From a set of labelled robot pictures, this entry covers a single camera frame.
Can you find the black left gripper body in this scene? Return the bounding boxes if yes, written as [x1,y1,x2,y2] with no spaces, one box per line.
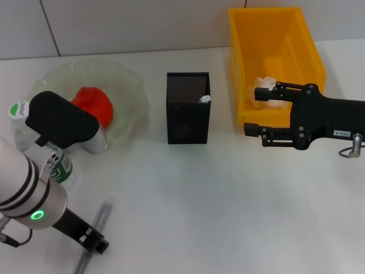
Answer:
[52,209,86,242]

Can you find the white paper ball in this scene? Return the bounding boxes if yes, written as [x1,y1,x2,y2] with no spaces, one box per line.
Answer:
[249,76,292,111]

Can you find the left gripper cable with plugs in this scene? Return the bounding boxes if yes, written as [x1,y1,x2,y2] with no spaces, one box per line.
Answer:
[0,225,33,248]

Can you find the orange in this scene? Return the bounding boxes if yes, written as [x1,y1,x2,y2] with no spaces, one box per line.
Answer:
[70,86,115,130]

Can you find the pale green glass fruit plate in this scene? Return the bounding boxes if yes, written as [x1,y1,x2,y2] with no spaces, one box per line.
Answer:
[34,60,151,150]

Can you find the black mesh pen holder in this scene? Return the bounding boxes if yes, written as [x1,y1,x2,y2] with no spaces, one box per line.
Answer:
[166,71,211,145]

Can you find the clear bottle with green label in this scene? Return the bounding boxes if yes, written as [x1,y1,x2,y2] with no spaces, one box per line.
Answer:
[8,100,75,190]

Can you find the grey pen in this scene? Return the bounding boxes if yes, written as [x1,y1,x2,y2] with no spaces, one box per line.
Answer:
[74,196,115,274]

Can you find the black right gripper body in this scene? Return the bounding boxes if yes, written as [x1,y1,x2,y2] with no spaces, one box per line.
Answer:
[289,83,365,151]

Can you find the yellow plastic bin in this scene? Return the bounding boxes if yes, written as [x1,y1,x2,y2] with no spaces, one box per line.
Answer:
[228,7,327,128]

